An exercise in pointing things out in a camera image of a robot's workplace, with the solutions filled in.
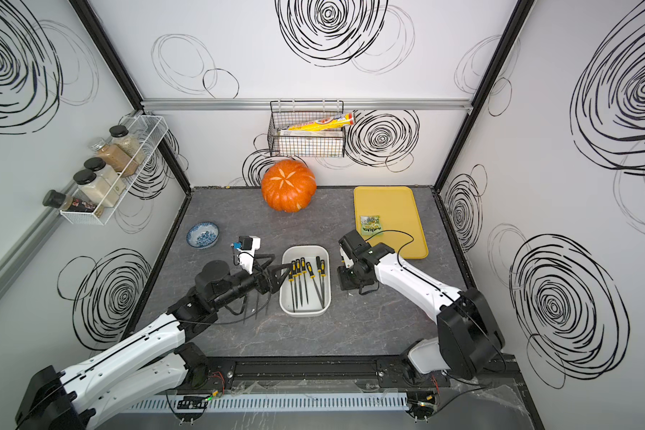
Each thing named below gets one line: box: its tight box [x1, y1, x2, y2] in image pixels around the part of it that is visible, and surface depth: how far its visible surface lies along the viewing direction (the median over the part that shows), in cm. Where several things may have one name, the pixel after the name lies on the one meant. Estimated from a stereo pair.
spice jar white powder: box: [83, 156, 127, 196], surface depth 70 cm
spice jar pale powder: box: [72, 168, 121, 208], surface depth 67 cm
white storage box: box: [279, 244, 332, 318], surface depth 93 cm
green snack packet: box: [360, 215, 384, 237], surface depth 110 cm
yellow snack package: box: [287, 111, 356, 132], surface depth 89 cm
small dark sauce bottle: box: [42, 189, 97, 213], surface depth 62 cm
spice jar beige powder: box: [109, 124, 145, 164], surface depth 77 cm
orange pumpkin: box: [261, 159, 318, 213], surface depth 107 cm
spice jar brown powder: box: [89, 137, 139, 178], surface depth 74 cm
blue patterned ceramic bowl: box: [186, 222, 221, 250], surface depth 104 cm
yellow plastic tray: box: [353, 186, 430, 259], surface depth 114 cm
